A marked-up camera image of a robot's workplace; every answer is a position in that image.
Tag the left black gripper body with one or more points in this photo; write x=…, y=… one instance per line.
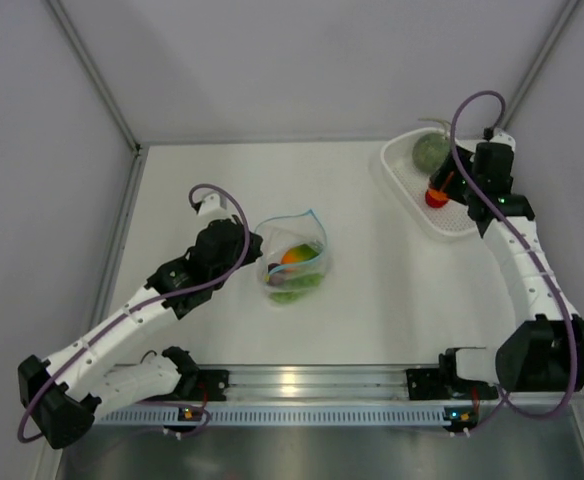
x=252, y=254

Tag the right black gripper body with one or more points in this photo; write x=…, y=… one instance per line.
x=476, y=182

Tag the red fake apple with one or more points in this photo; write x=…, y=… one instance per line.
x=435, y=199

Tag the green fake melon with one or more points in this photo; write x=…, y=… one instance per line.
x=431, y=149

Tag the clear zip top bag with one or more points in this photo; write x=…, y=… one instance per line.
x=283, y=232

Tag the orange fake carrot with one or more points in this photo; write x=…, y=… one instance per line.
x=441, y=179

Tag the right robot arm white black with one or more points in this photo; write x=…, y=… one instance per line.
x=544, y=352

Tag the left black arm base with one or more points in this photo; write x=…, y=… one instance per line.
x=207, y=385

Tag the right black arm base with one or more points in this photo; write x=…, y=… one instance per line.
x=430, y=384

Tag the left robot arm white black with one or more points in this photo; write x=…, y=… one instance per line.
x=64, y=393

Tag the dark purple fake plum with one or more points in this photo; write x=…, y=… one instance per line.
x=277, y=275

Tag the green orange fake mango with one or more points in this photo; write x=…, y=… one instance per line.
x=300, y=253

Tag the green fake grapes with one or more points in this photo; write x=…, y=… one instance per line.
x=296, y=288

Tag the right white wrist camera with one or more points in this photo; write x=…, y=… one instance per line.
x=499, y=136

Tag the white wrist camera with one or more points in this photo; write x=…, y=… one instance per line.
x=499, y=136
x=213, y=205

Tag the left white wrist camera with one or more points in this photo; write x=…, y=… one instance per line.
x=213, y=205

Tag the aluminium mounting rail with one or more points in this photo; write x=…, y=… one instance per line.
x=317, y=382

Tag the white slotted cable duct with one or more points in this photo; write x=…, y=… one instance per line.
x=312, y=415

